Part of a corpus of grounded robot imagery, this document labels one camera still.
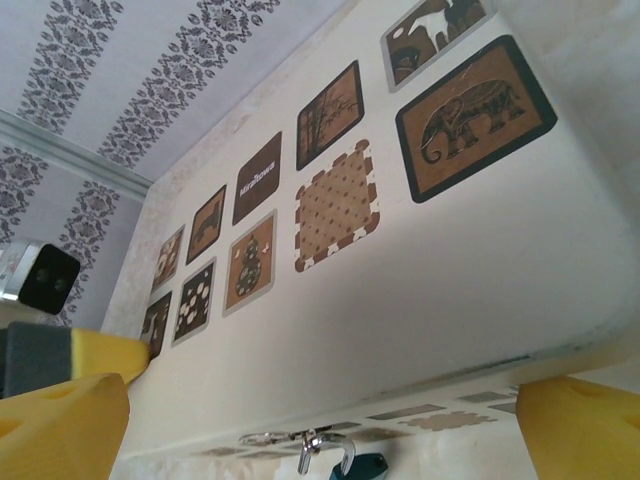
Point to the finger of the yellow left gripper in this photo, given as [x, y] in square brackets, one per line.
[105, 352]

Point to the white tin box with pictures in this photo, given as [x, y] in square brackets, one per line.
[425, 300]

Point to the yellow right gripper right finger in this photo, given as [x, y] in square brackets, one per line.
[585, 435]

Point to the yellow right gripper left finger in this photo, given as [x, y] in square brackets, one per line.
[55, 435]

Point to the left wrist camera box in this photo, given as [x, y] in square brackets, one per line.
[50, 280]

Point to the aluminium frame profile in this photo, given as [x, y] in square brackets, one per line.
[75, 150]

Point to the teal padlock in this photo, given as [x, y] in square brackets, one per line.
[367, 465]

